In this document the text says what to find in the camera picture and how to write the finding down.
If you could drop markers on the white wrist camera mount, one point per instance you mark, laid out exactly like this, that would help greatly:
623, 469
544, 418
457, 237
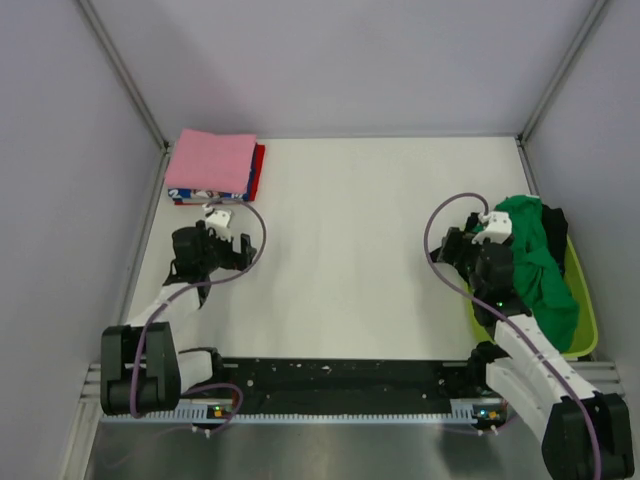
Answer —
496, 228
217, 218

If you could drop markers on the green t shirt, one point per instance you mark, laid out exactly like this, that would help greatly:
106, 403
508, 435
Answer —
537, 278

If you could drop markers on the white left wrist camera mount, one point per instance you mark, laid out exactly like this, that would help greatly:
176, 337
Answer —
217, 218

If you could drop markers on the aluminium frame rail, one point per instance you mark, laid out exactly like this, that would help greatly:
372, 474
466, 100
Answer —
601, 374

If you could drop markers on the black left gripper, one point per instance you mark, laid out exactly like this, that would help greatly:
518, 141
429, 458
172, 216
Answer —
233, 259

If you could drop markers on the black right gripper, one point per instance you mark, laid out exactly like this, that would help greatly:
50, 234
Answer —
457, 240

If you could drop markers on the lime green plastic basket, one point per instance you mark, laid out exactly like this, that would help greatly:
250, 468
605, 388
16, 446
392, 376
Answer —
586, 335

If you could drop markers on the folded pink t shirt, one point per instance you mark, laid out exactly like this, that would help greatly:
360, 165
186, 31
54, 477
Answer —
207, 161

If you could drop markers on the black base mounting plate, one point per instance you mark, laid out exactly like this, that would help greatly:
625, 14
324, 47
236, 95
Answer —
287, 386

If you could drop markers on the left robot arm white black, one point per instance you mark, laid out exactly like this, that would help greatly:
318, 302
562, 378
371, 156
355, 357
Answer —
142, 369

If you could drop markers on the folded blue printed t shirt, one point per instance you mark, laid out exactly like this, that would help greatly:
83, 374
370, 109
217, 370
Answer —
210, 195

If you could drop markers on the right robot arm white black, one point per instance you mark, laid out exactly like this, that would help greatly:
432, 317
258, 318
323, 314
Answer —
583, 432

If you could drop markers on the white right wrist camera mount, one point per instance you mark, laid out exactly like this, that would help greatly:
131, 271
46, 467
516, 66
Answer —
496, 228

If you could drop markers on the black t shirt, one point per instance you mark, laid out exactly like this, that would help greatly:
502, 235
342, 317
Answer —
556, 229

